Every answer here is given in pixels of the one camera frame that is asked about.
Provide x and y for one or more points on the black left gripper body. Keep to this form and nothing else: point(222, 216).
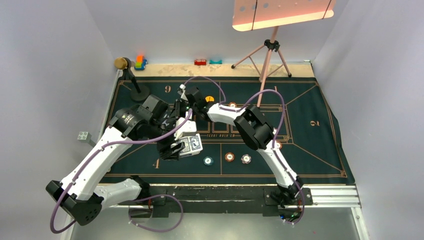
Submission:
point(164, 146)

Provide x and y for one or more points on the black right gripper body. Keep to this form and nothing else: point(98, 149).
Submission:
point(194, 108)

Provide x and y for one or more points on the yellow dealer button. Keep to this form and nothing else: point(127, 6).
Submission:
point(209, 99)

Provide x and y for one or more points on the blue playing card deck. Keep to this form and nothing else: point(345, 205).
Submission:
point(192, 145)

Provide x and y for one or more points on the green poker chip stack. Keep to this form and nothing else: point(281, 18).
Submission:
point(208, 161)

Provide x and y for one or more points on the orange poker chip stack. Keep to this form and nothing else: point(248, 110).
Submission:
point(229, 157)

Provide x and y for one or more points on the pink white poker chip stack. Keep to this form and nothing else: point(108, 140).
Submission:
point(246, 159)

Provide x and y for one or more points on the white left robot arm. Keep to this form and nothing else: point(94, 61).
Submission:
point(79, 193)

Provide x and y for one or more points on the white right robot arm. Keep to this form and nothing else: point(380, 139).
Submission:
point(256, 132)

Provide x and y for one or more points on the red toy block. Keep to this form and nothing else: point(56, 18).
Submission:
point(200, 62)

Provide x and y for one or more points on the teal toy block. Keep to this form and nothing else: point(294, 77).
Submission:
point(215, 61)

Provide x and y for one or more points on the black microphone stand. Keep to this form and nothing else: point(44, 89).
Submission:
point(139, 92)

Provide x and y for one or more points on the colourful toy block stack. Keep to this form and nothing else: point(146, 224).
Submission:
point(140, 63)

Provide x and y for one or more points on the grey toy brick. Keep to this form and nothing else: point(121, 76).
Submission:
point(86, 137)

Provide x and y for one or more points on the pink tripod stand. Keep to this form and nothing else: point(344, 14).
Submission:
point(272, 46)

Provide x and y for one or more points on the pink perforated board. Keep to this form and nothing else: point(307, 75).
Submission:
point(251, 15)

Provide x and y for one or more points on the green poker table mat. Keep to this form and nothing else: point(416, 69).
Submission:
point(309, 134)

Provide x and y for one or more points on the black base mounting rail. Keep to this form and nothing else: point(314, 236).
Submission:
point(264, 199)

